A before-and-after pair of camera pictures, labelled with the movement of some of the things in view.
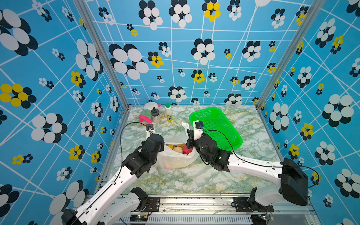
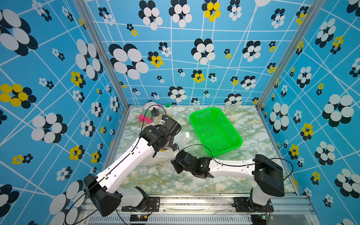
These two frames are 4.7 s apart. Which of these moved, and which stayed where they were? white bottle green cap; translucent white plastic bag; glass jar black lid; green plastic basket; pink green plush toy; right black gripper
Moved: translucent white plastic bag; right black gripper
Stayed: white bottle green cap; glass jar black lid; green plastic basket; pink green plush toy
